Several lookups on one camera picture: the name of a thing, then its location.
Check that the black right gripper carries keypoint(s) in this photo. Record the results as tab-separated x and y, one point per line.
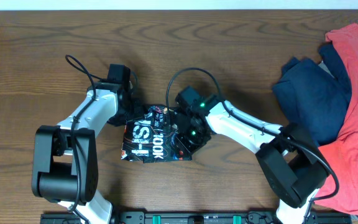
181	137

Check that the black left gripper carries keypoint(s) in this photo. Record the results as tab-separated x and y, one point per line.
140	112

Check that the black patterned sports jersey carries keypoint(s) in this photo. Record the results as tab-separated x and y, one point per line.
151	138

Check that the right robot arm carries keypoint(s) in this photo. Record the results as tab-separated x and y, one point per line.
290	161

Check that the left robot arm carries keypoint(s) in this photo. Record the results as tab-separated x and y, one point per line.
65	164

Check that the navy blue garment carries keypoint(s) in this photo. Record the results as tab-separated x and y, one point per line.
315	98

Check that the red t-shirt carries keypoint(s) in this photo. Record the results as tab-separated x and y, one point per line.
342	154

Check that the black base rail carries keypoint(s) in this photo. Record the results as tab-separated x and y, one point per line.
251	217

